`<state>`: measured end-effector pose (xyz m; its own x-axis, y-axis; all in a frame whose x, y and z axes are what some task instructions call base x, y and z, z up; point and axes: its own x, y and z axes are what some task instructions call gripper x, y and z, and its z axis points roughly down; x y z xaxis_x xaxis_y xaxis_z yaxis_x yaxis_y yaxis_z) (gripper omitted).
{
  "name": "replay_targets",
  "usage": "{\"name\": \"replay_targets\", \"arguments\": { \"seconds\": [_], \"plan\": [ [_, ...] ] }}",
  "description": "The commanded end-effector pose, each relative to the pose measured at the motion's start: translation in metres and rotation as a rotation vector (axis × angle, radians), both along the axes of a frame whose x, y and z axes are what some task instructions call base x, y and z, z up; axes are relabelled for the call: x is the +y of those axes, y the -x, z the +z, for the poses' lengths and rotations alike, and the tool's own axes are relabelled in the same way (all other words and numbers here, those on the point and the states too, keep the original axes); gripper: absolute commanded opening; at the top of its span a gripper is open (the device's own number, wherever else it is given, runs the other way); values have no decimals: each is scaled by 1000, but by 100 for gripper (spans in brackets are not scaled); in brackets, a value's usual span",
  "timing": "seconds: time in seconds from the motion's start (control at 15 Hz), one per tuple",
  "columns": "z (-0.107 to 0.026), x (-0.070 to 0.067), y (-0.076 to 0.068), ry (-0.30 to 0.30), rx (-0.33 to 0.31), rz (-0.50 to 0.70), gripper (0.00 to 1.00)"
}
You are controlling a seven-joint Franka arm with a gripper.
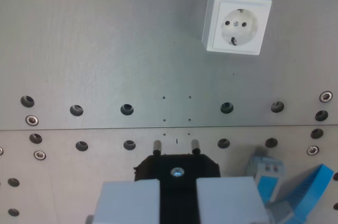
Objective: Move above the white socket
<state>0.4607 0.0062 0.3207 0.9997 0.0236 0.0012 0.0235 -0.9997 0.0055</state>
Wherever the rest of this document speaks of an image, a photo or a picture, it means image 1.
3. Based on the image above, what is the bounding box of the blue and white terminal module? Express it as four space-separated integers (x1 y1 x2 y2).
247 148 288 205

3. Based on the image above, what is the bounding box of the white wall socket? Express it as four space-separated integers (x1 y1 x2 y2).
201 0 273 56

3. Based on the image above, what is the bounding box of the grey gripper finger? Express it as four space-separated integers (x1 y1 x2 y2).
196 176 270 224
86 178 161 224

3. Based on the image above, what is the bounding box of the black plug with metal pins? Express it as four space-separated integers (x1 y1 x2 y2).
133 139 222 224

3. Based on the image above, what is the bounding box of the blue ribbed plastic holder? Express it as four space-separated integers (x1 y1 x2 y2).
265 163 335 224

